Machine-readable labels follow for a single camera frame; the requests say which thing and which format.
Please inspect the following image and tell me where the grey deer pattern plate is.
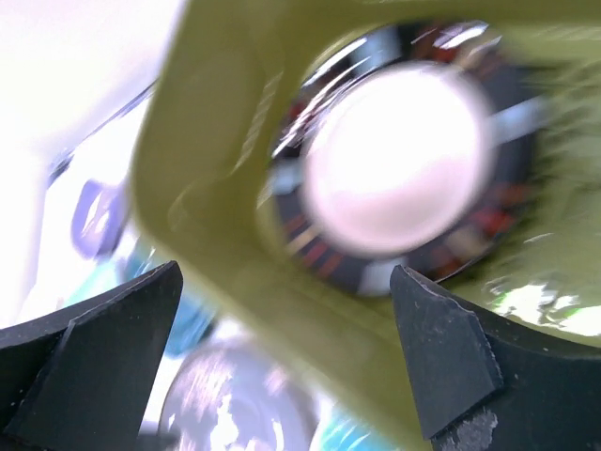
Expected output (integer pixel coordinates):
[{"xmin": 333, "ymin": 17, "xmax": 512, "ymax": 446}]
[{"xmin": 159, "ymin": 337, "xmax": 318, "ymax": 451}]

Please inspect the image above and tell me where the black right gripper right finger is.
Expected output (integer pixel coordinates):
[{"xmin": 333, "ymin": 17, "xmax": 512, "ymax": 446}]
[{"xmin": 391, "ymin": 266, "xmax": 600, "ymax": 451}]

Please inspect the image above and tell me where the dark striped rim plate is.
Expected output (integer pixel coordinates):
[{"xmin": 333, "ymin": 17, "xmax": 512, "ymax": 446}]
[{"xmin": 270, "ymin": 20, "xmax": 542, "ymax": 296}]

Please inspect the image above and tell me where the teal scalloped plate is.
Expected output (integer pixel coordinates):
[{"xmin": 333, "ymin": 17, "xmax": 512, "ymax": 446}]
[{"xmin": 64, "ymin": 234, "xmax": 215, "ymax": 358}]

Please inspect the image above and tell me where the purple square dish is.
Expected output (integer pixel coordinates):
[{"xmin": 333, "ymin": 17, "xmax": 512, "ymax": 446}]
[{"xmin": 70, "ymin": 179, "xmax": 129, "ymax": 258}]

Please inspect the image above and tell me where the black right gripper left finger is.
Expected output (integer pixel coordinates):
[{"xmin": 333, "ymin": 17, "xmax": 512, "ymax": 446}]
[{"xmin": 1, "ymin": 261, "xmax": 183, "ymax": 451}]

